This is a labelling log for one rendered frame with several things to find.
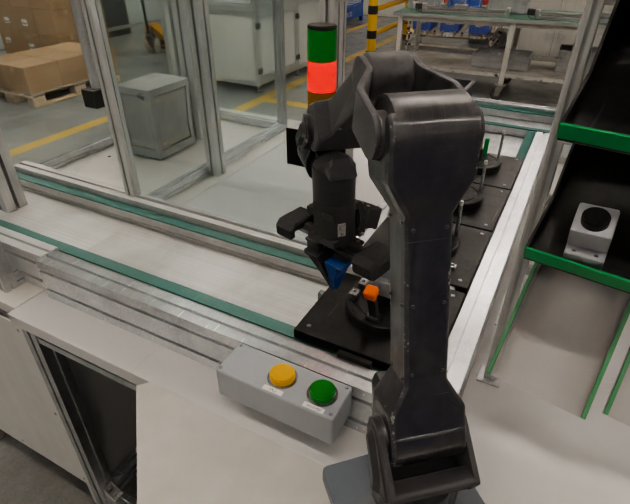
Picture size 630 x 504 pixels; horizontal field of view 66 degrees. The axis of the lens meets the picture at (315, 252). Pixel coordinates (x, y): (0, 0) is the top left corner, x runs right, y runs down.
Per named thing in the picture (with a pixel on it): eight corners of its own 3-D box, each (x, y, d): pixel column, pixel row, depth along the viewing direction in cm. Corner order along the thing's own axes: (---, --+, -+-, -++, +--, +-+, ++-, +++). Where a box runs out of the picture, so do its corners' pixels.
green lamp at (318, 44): (328, 64, 80) (328, 32, 77) (301, 61, 82) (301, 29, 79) (341, 58, 84) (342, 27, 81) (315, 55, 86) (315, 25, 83)
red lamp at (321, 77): (328, 95, 83) (328, 65, 80) (302, 91, 85) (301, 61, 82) (340, 88, 87) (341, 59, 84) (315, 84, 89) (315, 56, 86)
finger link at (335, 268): (340, 269, 66) (367, 250, 70) (320, 259, 68) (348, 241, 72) (340, 308, 70) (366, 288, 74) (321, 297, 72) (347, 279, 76)
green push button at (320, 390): (328, 412, 72) (328, 403, 70) (304, 402, 73) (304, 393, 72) (339, 393, 75) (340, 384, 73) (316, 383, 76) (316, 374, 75)
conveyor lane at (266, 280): (421, 424, 81) (428, 382, 75) (71, 282, 114) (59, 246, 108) (462, 322, 102) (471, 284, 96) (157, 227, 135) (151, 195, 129)
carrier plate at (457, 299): (427, 387, 76) (429, 378, 75) (293, 337, 85) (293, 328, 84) (464, 301, 93) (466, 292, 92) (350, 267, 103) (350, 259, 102)
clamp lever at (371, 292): (377, 320, 82) (374, 296, 76) (366, 317, 83) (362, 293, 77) (385, 303, 84) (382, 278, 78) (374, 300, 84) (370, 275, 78)
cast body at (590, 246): (599, 276, 59) (611, 242, 54) (560, 266, 61) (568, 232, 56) (615, 224, 62) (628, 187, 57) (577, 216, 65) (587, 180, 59)
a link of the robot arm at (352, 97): (487, 146, 35) (472, -4, 35) (378, 156, 33) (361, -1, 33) (367, 188, 64) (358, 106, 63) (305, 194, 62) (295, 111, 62)
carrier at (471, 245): (466, 297, 95) (478, 242, 88) (353, 264, 104) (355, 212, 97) (490, 239, 112) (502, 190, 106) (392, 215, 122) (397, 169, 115)
